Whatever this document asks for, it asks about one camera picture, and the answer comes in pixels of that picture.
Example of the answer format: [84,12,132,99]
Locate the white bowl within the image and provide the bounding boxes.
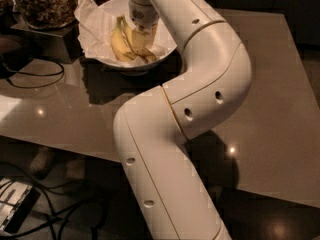
[84,0,176,75]

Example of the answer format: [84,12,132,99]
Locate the dark round object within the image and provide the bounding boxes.
[0,35,31,74]

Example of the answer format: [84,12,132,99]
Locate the dark metal box stand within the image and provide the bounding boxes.
[10,21,81,64]

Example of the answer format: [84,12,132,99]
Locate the black floor cables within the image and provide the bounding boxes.
[0,160,134,240]

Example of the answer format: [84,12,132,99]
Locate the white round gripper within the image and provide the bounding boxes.
[128,0,159,51]

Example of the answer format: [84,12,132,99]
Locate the glass jar of nuts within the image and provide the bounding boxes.
[14,0,77,30]

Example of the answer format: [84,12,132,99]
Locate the left light slipper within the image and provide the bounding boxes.
[29,147,55,179]

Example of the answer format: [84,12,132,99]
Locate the white paper napkin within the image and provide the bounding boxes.
[75,0,176,71]

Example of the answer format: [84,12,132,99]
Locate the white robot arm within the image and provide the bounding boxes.
[113,0,251,240]

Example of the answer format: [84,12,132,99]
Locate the black cable on table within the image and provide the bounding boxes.
[0,55,65,90]

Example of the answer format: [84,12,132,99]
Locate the spotted yellow banana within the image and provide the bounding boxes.
[122,16,156,63]

